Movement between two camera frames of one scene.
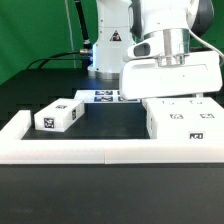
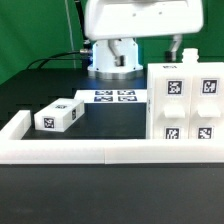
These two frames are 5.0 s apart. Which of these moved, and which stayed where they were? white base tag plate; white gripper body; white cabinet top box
Moved: white gripper body
Stayed: white base tag plate; white cabinet top box
